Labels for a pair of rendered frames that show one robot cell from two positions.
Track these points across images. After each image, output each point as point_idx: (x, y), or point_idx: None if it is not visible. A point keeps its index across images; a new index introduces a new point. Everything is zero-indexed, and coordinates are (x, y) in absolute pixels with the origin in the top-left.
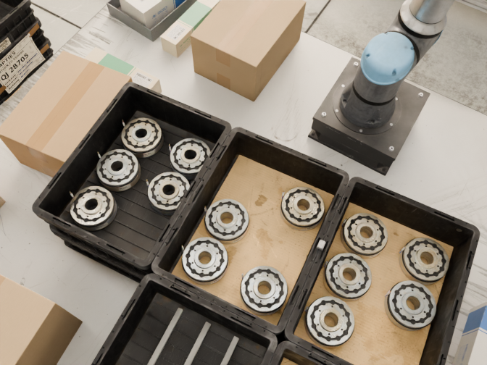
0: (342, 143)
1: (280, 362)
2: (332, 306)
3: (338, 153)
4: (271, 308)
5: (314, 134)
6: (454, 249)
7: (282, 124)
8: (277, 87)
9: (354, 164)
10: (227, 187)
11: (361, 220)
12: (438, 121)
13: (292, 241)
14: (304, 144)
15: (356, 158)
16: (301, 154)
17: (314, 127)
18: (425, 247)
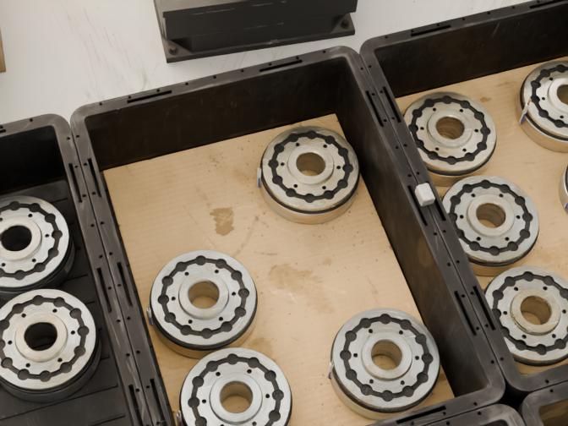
0: (245, 27)
1: None
2: (515, 290)
3: (244, 53)
4: (431, 379)
5: (176, 49)
6: None
7: (99, 73)
8: (24, 14)
9: (289, 53)
10: (141, 246)
11: (424, 115)
12: None
13: (344, 244)
14: (172, 81)
15: (285, 40)
16: (241, 72)
17: (172, 32)
18: (552, 80)
